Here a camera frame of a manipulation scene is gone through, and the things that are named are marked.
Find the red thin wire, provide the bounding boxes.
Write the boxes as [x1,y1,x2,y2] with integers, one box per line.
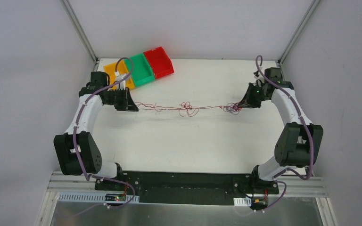
[135,101,242,118]

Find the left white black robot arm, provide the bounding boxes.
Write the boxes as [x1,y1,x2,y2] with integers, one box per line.
[54,72,139,191]

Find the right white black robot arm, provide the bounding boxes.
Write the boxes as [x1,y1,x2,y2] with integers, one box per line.
[238,67,323,193]

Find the yellow plastic bin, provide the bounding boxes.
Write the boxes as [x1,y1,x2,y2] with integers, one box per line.
[103,60,136,90]

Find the green plastic bin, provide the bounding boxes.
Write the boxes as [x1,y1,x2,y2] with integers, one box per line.
[130,53,155,87]

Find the red plastic bin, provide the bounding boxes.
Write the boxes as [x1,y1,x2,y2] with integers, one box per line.
[143,47,174,79]

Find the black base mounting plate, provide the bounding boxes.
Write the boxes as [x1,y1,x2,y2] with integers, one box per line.
[95,171,279,205]

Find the blue purple thin wire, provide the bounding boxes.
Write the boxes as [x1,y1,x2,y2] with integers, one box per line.
[225,103,241,115]

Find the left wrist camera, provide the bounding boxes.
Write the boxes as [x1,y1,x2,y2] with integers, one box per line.
[114,72,129,87]

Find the aluminium front rail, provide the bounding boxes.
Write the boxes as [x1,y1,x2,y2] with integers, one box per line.
[47,171,329,197]

